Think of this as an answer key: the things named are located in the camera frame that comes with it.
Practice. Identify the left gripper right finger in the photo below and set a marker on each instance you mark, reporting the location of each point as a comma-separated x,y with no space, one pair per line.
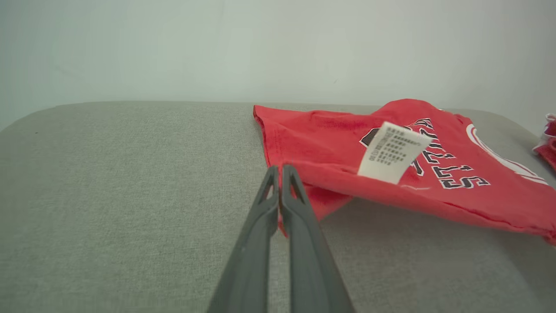
308,261

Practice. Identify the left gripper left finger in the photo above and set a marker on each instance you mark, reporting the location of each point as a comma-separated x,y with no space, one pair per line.
252,261

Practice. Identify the red jersey number 23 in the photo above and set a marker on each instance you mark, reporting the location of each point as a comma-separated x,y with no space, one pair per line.
321,139

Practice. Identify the red shorts white trim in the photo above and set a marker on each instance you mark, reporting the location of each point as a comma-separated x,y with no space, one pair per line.
551,152

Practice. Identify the grey fabric sofa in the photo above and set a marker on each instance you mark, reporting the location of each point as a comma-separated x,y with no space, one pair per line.
108,208

